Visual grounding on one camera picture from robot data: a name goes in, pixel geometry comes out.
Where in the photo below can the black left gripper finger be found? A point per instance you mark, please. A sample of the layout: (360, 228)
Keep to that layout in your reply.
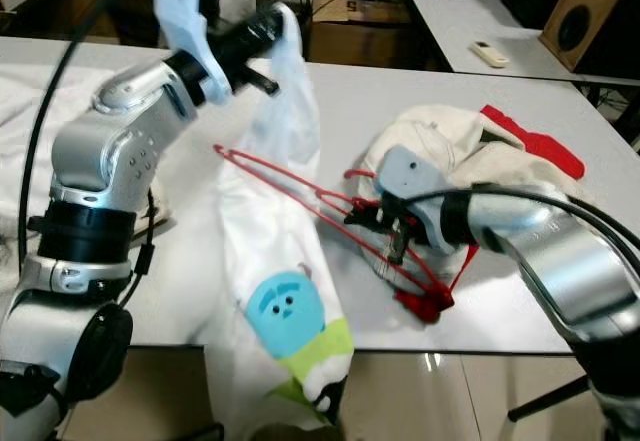
(272, 23)

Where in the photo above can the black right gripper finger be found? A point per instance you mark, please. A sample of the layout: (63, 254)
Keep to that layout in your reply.
(372, 230)
(368, 214)

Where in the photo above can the red clothes hanger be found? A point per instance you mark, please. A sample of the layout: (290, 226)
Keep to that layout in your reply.
(280, 173)

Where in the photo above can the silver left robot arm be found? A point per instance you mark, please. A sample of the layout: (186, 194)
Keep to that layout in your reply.
(100, 161)

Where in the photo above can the brown cardboard box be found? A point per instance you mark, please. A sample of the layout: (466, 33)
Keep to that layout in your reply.
(370, 36)

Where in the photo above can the white table black legs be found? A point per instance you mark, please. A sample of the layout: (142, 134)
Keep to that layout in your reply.
(510, 321)

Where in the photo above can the white remote control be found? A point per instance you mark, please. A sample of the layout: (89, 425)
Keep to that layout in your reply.
(489, 54)

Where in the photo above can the wooden speaker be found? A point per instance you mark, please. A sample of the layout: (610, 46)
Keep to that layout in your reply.
(580, 16)

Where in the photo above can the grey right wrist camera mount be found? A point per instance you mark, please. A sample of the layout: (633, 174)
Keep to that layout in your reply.
(410, 176)

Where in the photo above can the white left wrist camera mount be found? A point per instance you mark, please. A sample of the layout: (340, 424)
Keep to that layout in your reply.
(185, 11)

